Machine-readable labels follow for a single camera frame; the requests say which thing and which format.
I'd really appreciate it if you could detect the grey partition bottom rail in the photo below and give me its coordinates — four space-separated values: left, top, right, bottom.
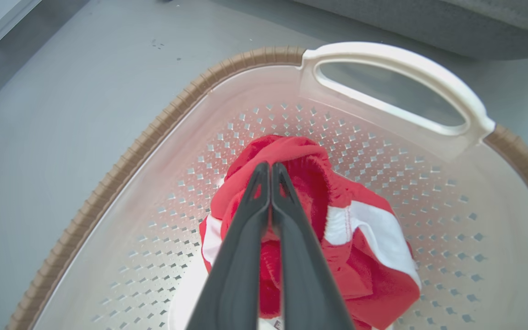
0 0 44 69

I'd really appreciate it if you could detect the beige laundry basket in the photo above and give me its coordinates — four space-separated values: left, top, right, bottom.
5 42 528 330

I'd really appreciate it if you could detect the red and white jersey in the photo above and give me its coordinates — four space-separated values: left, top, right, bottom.
167 134 423 330

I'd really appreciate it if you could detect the grey fabric sofa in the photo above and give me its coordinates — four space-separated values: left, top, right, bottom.
291 0 528 61

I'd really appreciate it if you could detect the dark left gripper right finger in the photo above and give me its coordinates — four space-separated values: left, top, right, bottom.
271 162 355 330

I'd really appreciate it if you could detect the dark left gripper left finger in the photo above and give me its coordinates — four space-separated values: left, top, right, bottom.
185 161 271 330

